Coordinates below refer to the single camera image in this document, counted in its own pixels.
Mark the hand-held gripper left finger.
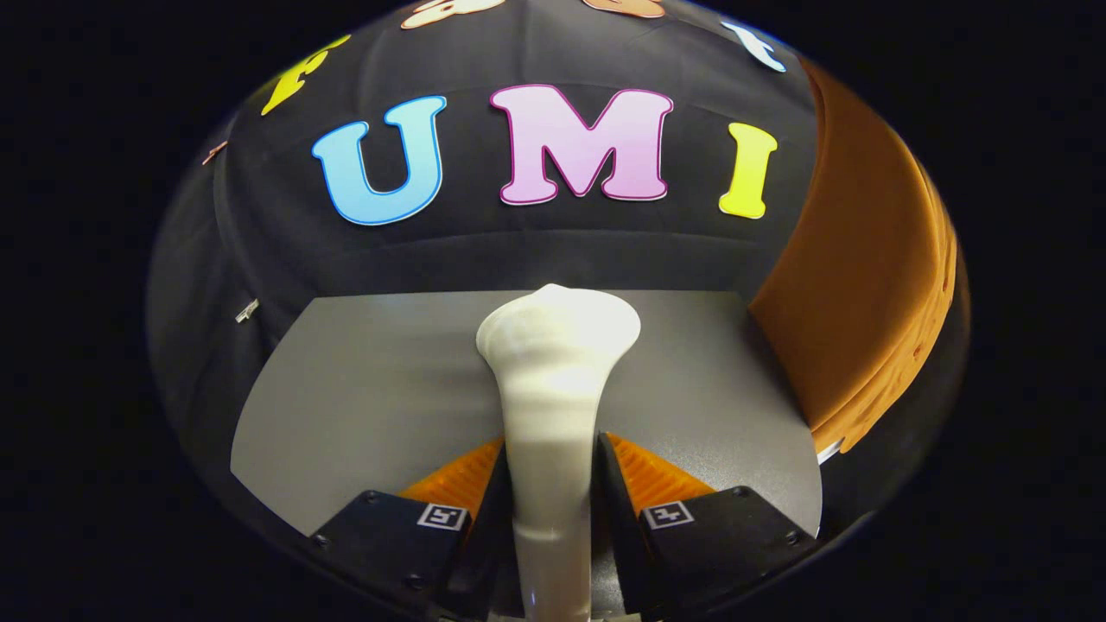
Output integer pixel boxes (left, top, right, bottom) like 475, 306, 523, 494
311, 436, 524, 622

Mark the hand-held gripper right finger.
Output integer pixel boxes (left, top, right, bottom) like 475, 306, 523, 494
596, 432, 817, 619

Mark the orange button shirt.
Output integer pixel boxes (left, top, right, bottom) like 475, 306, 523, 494
748, 56, 960, 454

